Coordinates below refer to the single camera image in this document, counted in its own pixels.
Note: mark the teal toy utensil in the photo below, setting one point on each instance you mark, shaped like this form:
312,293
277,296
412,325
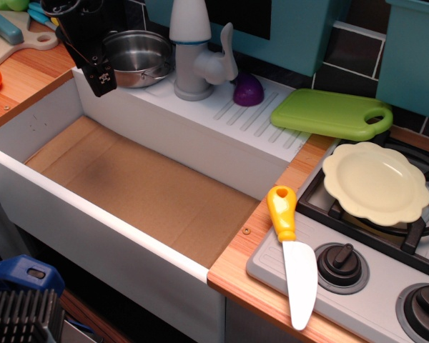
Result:
37,13

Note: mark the purple toy eggplant half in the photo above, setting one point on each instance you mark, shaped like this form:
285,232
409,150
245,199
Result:
248,90

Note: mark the beige wooden cutting board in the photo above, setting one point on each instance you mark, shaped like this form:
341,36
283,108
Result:
32,40

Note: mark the black ribbed heat sink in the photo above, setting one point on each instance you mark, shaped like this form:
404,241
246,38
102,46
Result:
31,316

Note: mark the blue clamp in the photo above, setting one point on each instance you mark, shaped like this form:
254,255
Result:
23,272

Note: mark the black stove knob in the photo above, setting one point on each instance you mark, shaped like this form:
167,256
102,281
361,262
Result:
341,268
412,311

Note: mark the grey toy faucet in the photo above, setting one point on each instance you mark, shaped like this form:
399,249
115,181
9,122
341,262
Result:
197,68

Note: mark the teal handled toy knife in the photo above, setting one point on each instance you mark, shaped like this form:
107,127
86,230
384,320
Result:
10,32

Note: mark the cardboard sheet in sink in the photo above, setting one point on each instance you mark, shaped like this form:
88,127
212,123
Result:
188,211

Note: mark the green plastic cutting board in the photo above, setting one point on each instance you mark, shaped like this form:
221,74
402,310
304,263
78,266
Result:
343,116

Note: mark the yellow handled toy knife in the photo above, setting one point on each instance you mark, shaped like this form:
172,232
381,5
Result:
299,258

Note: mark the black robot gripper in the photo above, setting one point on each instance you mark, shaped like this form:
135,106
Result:
82,26

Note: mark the cream scalloped plate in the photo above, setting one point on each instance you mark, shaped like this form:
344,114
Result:
375,183

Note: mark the teal cabinet at right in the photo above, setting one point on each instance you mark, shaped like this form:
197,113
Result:
404,70

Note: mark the green toy vegetable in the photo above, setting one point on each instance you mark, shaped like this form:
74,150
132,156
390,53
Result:
14,5

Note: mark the small stainless steel pot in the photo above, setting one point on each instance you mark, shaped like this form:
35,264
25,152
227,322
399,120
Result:
138,58

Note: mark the black burner grate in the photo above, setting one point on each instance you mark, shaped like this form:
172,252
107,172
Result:
407,243

